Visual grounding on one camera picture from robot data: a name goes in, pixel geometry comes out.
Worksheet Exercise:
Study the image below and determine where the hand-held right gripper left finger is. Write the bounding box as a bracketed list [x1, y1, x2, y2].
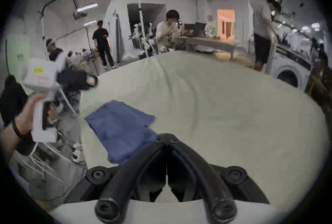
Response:
[65, 133, 168, 223]

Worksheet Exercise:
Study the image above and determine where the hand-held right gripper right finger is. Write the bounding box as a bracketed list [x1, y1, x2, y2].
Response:
[167, 133, 270, 223]

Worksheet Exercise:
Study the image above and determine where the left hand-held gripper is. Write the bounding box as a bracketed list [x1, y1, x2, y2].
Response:
[23, 57, 99, 143]

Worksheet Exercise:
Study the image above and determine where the person's left hand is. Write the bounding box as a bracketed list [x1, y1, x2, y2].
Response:
[15, 93, 50, 138]

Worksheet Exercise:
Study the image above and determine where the dark blue shirt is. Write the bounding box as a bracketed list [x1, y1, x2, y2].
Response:
[85, 100, 159, 165]

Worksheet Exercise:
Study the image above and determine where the white robot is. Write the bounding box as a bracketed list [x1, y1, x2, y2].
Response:
[129, 23, 156, 58]

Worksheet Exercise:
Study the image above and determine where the bed with pale sheet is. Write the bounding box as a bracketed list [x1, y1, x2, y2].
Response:
[79, 50, 329, 214]

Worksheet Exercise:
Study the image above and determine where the wooden table with laptops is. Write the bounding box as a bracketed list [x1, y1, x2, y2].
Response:
[178, 22, 245, 60]

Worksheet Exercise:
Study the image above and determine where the white washing machine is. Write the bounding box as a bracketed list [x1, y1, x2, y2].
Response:
[271, 57, 312, 89]

